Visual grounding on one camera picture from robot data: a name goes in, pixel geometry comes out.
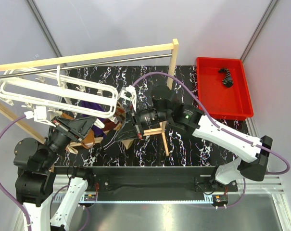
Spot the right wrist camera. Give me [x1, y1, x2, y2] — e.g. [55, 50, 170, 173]
[118, 85, 137, 111]

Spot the black marble pattern mat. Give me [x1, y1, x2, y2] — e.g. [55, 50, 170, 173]
[56, 65, 251, 167]

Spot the beige argyle sock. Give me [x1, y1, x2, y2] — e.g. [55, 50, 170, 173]
[113, 101, 126, 125]

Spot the wooden clothes rack frame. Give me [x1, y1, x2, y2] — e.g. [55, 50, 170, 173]
[0, 38, 179, 157]

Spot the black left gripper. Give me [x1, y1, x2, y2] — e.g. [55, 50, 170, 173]
[41, 114, 98, 168]

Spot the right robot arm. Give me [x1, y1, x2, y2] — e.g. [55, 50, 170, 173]
[114, 86, 272, 192]

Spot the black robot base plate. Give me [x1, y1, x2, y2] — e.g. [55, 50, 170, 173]
[89, 166, 237, 202]

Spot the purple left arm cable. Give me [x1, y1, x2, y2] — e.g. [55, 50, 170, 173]
[0, 115, 33, 231]

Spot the brown orange striped sock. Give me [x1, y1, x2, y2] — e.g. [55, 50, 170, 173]
[102, 119, 122, 133]

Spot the black striped sock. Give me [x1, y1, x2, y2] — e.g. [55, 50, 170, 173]
[101, 129, 126, 153]
[218, 68, 234, 88]

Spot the white plastic clip hanger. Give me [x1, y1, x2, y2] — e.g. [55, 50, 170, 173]
[0, 67, 118, 123]

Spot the red plastic bin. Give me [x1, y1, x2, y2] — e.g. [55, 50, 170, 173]
[196, 57, 254, 121]

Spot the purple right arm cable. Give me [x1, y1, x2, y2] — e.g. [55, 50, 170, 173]
[132, 71, 290, 209]

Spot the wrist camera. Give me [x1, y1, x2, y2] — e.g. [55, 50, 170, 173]
[118, 85, 137, 111]
[24, 106, 55, 126]

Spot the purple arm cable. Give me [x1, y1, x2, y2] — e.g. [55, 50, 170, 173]
[132, 71, 290, 209]
[0, 115, 33, 231]

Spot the purple sock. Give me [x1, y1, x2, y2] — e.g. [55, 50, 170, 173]
[79, 100, 107, 139]

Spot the metal hanging rod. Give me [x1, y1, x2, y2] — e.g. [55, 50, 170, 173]
[0, 53, 172, 79]

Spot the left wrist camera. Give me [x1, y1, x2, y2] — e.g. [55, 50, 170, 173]
[24, 106, 55, 126]

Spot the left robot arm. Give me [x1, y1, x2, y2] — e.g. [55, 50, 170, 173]
[13, 116, 97, 231]

